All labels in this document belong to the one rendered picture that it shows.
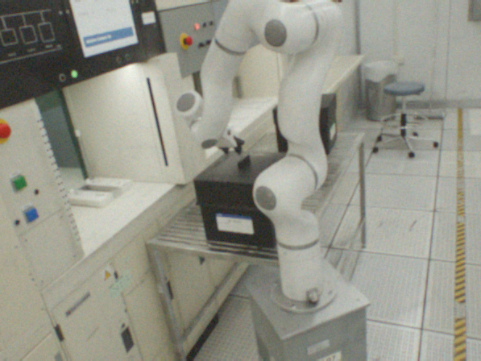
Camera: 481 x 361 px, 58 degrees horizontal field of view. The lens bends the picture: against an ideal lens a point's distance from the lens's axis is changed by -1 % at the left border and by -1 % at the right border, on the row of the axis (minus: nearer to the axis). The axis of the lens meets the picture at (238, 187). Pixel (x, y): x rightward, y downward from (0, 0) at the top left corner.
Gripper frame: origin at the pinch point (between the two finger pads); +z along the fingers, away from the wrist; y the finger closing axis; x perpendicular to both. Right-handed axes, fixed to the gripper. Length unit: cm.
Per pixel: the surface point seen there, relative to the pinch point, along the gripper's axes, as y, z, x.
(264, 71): 54, 118, -110
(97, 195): 64, 11, 18
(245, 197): -6.1, 5.6, 15.3
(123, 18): 39, -27, -37
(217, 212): 5.9, 10.9, 20.0
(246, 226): -4.6, 13.9, 23.0
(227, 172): 3.6, 7.2, 5.9
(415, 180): -41, 235, -79
